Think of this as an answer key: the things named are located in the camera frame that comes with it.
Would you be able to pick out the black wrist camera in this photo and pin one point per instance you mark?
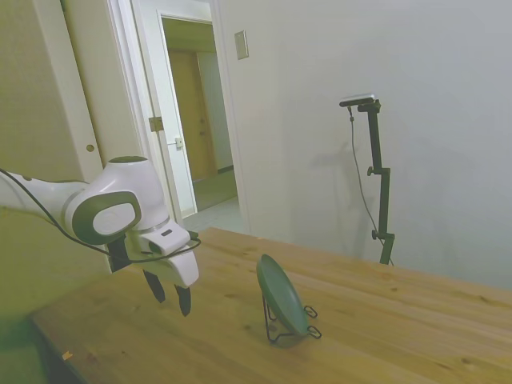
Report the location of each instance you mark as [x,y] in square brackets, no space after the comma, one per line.
[117,258]

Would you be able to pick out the dark green plate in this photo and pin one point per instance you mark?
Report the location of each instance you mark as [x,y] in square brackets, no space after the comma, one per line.
[280,296]

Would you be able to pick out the beige panel door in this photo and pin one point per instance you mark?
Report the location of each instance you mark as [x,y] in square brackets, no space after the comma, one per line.
[52,100]

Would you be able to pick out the camera on black pole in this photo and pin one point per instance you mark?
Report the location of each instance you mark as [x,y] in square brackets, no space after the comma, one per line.
[353,132]

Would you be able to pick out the brass door hinge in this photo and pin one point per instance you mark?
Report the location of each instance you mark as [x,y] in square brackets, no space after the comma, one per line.
[155,124]

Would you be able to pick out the white door frame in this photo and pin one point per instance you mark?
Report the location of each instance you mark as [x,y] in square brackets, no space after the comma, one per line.
[144,80]

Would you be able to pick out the grey exterior camera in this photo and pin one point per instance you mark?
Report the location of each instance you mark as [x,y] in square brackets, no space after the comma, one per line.
[358,98]

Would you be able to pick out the black jointed camera stand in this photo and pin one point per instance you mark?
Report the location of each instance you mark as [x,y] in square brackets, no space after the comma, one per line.
[385,200]

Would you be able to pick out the beige wall switch plate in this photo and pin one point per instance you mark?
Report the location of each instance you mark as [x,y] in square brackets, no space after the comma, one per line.
[241,45]

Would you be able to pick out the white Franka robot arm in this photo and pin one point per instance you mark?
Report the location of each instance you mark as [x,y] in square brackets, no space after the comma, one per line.
[120,188]

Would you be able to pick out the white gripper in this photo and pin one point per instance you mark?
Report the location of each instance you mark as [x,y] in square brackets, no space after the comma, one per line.
[182,268]

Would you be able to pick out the metal door strike plate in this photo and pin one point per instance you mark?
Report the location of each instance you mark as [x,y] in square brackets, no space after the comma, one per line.
[178,142]

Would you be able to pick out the brown wooden door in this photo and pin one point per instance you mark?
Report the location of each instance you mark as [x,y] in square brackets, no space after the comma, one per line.
[190,120]

